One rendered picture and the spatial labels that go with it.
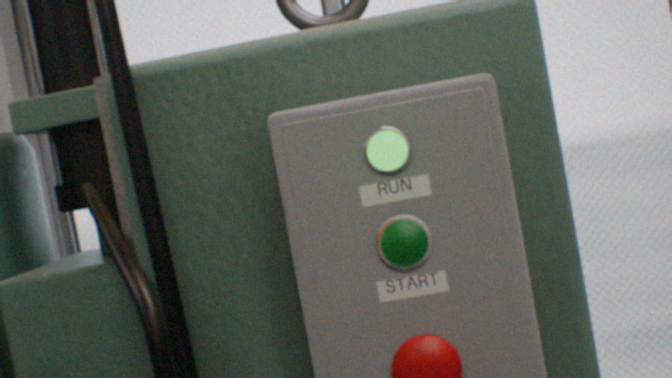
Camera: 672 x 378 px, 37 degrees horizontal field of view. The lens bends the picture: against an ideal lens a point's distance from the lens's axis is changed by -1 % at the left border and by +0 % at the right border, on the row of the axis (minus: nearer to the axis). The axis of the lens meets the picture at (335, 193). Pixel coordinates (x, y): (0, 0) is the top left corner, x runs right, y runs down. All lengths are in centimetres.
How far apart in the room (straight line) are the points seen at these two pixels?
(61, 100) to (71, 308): 12
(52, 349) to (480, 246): 26
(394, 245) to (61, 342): 23
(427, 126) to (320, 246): 7
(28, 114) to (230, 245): 16
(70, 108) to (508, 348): 29
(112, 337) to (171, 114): 14
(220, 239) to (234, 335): 5
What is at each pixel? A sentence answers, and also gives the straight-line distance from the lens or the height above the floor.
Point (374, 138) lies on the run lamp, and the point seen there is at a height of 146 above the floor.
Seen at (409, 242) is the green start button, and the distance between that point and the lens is 43.
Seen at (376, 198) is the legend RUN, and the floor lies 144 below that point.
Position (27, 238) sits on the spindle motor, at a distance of 64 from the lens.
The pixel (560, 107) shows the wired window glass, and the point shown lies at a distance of 190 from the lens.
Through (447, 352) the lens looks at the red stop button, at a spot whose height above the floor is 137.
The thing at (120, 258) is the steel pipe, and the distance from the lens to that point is 54.
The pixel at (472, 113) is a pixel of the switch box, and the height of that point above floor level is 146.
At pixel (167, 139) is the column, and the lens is 52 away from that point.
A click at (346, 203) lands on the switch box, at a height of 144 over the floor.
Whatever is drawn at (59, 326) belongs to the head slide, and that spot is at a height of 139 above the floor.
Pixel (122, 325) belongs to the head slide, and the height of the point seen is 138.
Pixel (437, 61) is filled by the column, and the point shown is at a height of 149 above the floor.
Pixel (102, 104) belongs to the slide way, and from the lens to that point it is 56.
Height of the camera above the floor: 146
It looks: 3 degrees down
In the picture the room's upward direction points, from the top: 10 degrees counter-clockwise
